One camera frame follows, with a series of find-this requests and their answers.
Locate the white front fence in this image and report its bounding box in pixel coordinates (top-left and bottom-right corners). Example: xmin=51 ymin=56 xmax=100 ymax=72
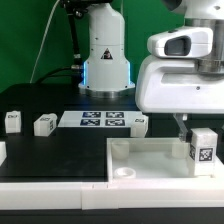
xmin=0 ymin=178 xmax=224 ymax=210

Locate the black cable bundle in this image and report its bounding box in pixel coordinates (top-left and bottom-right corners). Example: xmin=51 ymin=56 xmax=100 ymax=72
xmin=35 ymin=0 xmax=88 ymax=84

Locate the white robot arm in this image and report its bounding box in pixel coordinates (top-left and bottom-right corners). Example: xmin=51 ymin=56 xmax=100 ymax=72
xmin=79 ymin=0 xmax=224 ymax=137

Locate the white left fence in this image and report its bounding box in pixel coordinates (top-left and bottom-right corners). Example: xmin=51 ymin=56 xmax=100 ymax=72
xmin=0 ymin=141 xmax=7 ymax=166

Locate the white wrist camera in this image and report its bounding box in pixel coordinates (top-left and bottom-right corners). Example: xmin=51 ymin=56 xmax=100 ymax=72
xmin=147 ymin=26 xmax=213 ymax=58

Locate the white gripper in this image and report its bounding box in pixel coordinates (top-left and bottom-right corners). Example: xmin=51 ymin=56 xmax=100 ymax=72
xmin=135 ymin=56 xmax=224 ymax=143

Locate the white fence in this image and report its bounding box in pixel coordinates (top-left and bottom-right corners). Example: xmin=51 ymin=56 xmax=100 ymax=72
xmin=0 ymin=178 xmax=224 ymax=210
xmin=0 ymin=141 xmax=7 ymax=166

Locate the white cable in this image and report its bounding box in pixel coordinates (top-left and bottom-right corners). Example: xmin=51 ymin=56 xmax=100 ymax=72
xmin=29 ymin=0 xmax=63 ymax=84

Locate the white square tabletop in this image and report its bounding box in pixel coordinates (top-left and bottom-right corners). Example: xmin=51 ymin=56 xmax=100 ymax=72
xmin=105 ymin=137 xmax=224 ymax=182

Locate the tag marker sheet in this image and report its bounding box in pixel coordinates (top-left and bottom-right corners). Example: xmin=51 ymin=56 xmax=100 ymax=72
xmin=59 ymin=111 xmax=141 ymax=128

